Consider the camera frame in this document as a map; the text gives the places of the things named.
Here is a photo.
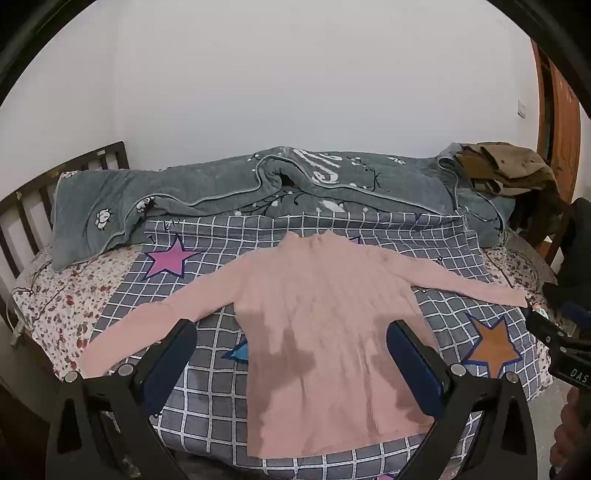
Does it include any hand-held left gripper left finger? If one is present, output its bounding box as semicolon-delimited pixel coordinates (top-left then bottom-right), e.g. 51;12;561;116
46;318;199;480

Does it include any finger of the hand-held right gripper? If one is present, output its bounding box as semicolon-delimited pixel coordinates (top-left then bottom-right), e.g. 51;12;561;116
524;305;572;346
542;281;591;324

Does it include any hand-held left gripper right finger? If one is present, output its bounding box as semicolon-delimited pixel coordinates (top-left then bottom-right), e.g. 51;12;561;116
385;319;541;480

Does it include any person's right hand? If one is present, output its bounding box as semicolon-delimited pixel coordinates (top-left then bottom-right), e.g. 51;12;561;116
549;388;591;476

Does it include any pink ribbed sweater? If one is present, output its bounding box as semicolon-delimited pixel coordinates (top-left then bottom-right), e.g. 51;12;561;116
81;230;529;460

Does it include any grey checked star blanket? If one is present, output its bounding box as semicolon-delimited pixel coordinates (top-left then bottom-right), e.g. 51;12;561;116
90;212;555;480

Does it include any wooden door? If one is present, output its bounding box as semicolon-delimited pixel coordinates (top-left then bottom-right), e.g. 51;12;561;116
531;39;583;204

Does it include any dark brown cloth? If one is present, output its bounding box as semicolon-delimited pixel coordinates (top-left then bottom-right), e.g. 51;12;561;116
519;185;571;259

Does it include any floral bed sheet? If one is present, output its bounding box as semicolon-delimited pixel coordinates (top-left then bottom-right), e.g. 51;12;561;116
11;170;559;402

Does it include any brown clothes pile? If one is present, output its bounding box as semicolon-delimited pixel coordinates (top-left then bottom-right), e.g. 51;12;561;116
455;142;561;199

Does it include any dark wooden headboard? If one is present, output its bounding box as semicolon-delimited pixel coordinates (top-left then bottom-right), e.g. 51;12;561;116
0;141;130;278

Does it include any grey-green printed quilt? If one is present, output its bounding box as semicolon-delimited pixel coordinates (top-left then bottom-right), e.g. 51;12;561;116
50;145;518;273

